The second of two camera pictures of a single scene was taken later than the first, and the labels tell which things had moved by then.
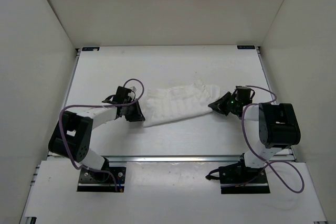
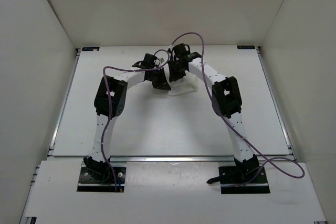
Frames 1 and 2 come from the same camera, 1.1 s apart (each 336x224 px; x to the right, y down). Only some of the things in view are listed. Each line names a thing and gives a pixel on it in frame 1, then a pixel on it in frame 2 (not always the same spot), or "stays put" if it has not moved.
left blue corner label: [89, 49] stays put
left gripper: [138, 116] → [163, 84]
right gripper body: [233, 103] → [176, 71]
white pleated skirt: [168, 104] → [188, 84]
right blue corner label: [245, 46] stays put
